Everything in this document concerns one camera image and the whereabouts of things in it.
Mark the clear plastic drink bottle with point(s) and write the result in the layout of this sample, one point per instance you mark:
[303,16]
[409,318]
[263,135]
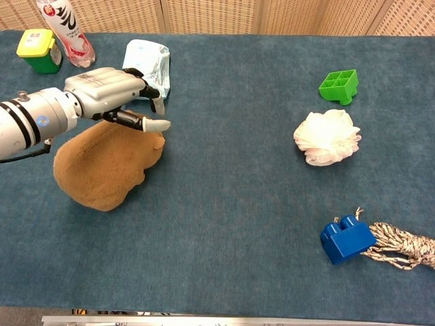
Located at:
[76,40]

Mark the white mesh bath sponge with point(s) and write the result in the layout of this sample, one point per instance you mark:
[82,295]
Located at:
[326,137]

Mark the silver aluminium frame rail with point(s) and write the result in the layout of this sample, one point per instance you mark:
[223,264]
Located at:
[204,321]

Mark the brown plush toy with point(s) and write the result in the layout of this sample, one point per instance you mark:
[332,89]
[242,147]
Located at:
[102,166]

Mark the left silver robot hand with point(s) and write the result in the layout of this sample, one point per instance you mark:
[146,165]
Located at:
[102,90]

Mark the light blue wet wipes pack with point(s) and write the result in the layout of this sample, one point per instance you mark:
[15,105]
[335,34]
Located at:
[153,64]

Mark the green container with yellow lid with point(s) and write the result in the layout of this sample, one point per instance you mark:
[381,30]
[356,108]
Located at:
[39,51]

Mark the blue table cloth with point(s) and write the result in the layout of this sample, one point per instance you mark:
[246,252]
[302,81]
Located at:
[221,190]

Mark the blue plastic building block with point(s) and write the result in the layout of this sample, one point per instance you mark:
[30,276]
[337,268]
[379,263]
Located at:
[346,242]

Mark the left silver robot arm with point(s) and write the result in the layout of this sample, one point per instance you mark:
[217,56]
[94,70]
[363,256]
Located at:
[32,119]

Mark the woven beige folding screen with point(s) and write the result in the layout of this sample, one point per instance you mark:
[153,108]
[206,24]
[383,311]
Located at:
[238,15]

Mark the green plastic building block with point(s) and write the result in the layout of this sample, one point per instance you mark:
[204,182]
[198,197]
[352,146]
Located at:
[341,86]

